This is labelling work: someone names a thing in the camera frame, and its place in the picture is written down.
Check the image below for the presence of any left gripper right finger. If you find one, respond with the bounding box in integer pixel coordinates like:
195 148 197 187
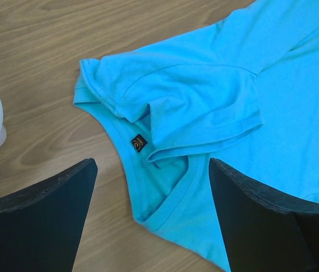
209 158 319 271

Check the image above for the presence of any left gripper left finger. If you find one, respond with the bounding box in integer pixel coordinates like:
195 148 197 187
0 158 97 271

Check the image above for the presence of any turquoise t-shirt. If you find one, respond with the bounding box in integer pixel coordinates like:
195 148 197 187
73 1 319 271

